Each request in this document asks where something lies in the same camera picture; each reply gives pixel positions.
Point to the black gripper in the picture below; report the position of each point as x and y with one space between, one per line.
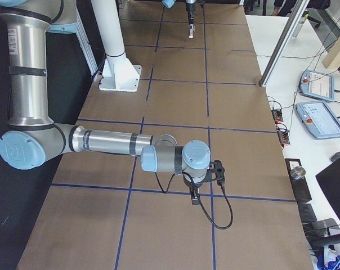
193 184
190 9

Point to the brass PPR valve white ends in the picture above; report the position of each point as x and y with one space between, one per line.
191 31

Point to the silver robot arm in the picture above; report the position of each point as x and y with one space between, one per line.
68 88
170 3

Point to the metal cylinder weight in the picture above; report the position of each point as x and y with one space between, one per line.
298 172

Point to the orange black connector strip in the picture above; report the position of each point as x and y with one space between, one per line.
281 129

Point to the teach pendant near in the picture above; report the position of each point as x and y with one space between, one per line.
318 119

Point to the teach pendant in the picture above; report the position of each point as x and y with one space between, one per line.
317 85
318 119

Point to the teach pendant far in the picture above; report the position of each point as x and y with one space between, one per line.
317 85

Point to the black computer mouse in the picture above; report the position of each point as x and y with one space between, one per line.
335 157

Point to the black camera mount wrist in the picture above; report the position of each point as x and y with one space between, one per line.
215 172

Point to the white pedestal column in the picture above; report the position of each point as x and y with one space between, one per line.
119 74

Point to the aluminium profile post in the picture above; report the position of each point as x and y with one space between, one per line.
286 34

